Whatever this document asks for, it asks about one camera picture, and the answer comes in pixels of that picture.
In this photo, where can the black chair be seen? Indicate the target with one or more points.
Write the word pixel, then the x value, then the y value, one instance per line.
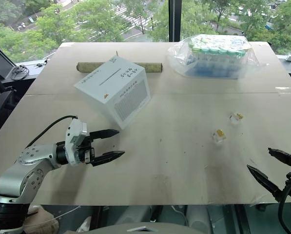
pixel 0 102

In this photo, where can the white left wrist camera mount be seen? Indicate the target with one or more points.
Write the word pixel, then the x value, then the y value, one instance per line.
pixel 73 131

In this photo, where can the white cardboard box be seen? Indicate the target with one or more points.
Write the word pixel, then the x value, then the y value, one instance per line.
pixel 111 83

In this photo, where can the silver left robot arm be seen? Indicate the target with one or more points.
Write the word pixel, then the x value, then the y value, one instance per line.
pixel 25 158

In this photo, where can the clear plastic bag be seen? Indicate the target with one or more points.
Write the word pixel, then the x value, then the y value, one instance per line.
pixel 177 61

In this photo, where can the dark window frame post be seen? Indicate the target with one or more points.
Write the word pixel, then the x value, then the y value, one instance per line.
pixel 175 19

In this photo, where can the pack of green-capped bottles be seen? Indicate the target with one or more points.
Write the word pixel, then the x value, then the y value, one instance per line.
pixel 216 56

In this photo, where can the beige cloth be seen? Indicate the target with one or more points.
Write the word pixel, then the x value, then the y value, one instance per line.
pixel 41 219

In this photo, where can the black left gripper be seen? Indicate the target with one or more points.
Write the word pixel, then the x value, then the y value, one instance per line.
pixel 85 152

